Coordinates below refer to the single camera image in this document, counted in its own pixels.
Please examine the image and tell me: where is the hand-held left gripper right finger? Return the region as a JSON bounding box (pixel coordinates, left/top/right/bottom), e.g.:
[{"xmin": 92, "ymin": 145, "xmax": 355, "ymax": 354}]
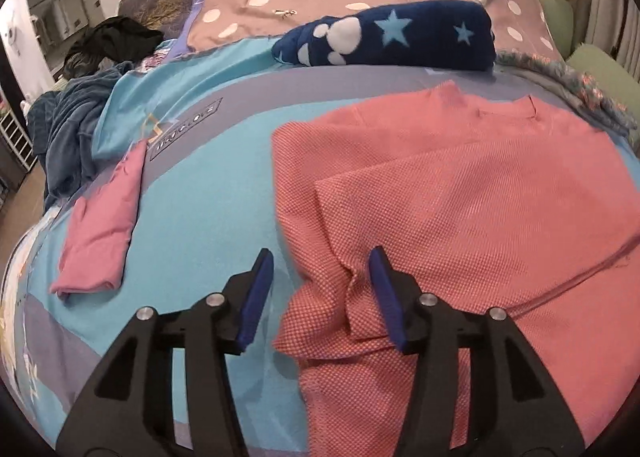
[{"xmin": 367, "ymin": 245, "xmax": 586, "ymax": 457}]

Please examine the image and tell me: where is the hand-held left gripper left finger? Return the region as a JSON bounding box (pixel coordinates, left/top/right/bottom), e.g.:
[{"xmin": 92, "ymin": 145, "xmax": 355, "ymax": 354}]
[{"xmin": 55, "ymin": 248, "xmax": 275, "ymax": 457}]

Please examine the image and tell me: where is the salmon pink knit shirt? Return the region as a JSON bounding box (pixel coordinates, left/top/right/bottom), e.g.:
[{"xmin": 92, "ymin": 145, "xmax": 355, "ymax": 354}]
[{"xmin": 271, "ymin": 80, "xmax": 640, "ymax": 457}]

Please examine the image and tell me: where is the black clothes pile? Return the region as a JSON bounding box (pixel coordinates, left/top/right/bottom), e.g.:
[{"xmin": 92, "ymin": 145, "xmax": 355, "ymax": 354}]
[{"xmin": 62, "ymin": 16, "xmax": 165, "ymax": 80}]

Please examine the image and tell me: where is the blue grey patterned bed cover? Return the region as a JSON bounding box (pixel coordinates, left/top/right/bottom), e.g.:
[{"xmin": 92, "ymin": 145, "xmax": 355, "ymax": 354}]
[{"xmin": 0, "ymin": 34, "xmax": 640, "ymax": 457}]

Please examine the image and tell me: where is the pink folded garment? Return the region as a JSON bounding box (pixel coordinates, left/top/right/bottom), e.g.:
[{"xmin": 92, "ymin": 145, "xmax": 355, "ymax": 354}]
[{"xmin": 50, "ymin": 140, "xmax": 149, "ymax": 299}]

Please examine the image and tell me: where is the dark blue plush blanket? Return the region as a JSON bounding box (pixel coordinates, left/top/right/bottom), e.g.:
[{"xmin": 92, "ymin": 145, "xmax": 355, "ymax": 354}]
[{"xmin": 27, "ymin": 62, "xmax": 136, "ymax": 213}]

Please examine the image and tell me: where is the navy star print blanket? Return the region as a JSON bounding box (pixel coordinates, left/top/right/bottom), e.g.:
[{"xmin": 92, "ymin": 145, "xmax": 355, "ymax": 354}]
[{"xmin": 271, "ymin": 0, "xmax": 497, "ymax": 72}]

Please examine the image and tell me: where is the fuzzy multicolour folded blanket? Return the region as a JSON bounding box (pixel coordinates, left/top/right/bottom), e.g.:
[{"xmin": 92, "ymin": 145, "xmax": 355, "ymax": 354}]
[{"xmin": 492, "ymin": 51, "xmax": 638, "ymax": 138}]

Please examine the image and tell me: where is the green cushion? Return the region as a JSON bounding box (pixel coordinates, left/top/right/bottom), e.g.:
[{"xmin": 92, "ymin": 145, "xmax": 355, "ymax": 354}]
[
  {"xmin": 537, "ymin": 0, "xmax": 576, "ymax": 58},
  {"xmin": 565, "ymin": 43, "xmax": 640, "ymax": 113}
]

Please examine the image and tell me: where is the white wire rack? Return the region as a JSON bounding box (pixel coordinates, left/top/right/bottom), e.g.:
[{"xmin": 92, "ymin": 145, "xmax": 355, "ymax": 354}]
[{"xmin": 0, "ymin": 107, "xmax": 38, "ymax": 173}]

